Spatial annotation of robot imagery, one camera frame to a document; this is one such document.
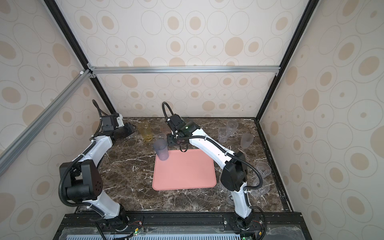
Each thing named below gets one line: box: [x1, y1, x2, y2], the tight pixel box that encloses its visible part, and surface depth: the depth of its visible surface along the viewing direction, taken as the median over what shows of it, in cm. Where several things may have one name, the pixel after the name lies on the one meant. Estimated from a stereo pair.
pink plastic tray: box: [152, 149, 217, 191], surface depth 92 cm
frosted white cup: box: [240, 133, 254, 149], surface depth 103 cm
